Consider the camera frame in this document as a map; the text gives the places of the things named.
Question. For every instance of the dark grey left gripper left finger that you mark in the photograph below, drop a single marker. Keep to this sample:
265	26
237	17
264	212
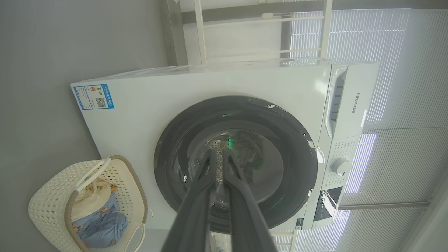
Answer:
190	217

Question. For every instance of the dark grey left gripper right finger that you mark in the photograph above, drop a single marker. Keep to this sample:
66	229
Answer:
245	217

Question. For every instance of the dark round glass washer door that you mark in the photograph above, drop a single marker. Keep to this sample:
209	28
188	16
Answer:
280	157

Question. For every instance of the blue bear print garment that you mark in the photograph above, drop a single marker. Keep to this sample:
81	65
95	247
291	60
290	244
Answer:
101	227

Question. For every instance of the cream and blue bear garment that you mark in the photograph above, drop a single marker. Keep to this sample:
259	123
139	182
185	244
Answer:
91	199

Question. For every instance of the washing machine display panel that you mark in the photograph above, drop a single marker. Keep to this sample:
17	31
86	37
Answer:
327	203

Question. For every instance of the white front-load washing machine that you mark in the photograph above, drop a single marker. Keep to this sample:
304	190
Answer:
140	105

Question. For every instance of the white control knob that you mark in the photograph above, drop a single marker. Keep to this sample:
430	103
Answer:
341	166

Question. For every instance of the cream perforated laundry basket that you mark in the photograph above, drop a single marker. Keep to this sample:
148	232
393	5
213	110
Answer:
49	199

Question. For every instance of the blue energy label sticker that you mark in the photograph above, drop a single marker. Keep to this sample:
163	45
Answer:
93	97

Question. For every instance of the white detergent drawer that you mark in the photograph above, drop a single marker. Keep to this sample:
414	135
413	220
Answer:
350	101

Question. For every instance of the white metal shelf rack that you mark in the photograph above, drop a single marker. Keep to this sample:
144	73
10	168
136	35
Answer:
200	35

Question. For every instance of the white window blinds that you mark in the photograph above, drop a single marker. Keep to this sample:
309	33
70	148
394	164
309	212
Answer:
385	70

